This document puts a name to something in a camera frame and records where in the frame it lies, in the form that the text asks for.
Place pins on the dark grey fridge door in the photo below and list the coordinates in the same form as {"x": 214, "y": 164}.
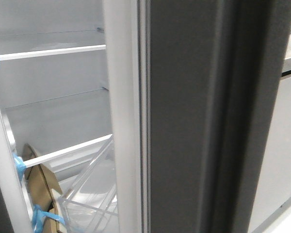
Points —
{"x": 192, "y": 91}

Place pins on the white fridge interior cabinet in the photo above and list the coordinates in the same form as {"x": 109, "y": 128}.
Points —
{"x": 54, "y": 102}

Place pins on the white fridge left door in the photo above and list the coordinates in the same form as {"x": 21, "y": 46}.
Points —
{"x": 10, "y": 187}

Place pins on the lower white glass shelf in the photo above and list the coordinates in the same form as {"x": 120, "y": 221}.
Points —
{"x": 67, "y": 151}

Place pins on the white glass shelf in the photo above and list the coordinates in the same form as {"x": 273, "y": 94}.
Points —
{"x": 67, "y": 151}
{"x": 40, "y": 53}

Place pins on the clear plastic crisper drawer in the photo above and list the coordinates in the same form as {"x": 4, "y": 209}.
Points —
{"x": 90, "y": 203}

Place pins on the brown cardboard piece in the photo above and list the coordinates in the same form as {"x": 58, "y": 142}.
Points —
{"x": 44, "y": 190}

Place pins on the blue tape middle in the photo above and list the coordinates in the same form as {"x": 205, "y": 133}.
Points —
{"x": 20, "y": 166}

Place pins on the blue tape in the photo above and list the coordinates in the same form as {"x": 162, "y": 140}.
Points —
{"x": 39, "y": 215}
{"x": 20, "y": 166}

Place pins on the blue tape bottom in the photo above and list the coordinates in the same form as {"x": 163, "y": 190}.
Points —
{"x": 39, "y": 215}

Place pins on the white kitchen counter cabinet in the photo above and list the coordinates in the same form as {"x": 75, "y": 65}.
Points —
{"x": 274, "y": 186}

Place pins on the upper white glass shelf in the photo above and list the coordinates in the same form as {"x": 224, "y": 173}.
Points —
{"x": 40, "y": 53}

